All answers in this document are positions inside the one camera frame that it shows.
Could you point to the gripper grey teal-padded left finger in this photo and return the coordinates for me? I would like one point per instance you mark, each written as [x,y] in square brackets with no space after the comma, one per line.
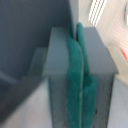
[64,70]

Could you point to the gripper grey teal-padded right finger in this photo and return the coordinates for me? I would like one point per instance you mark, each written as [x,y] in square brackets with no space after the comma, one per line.
[99,76]

